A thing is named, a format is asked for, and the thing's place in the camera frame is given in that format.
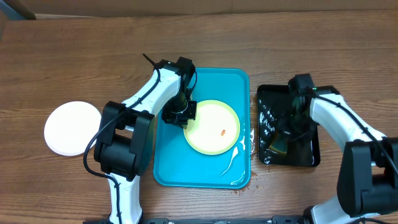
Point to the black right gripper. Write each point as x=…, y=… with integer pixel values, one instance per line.
x=290, y=134

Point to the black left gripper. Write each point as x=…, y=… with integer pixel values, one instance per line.
x=181, y=122

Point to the yellow green scrub sponge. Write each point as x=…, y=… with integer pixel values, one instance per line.
x=278, y=144

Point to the yellow-green plate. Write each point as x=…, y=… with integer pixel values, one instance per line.
x=215, y=129

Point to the white plate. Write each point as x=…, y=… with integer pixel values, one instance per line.
x=70, y=127

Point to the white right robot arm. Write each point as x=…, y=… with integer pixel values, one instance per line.
x=367, y=182

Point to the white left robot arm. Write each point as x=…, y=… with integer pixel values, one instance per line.
x=123, y=144

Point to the black water tray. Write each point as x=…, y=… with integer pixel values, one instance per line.
x=272, y=101

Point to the teal plastic tray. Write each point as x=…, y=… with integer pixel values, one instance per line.
x=176, y=163

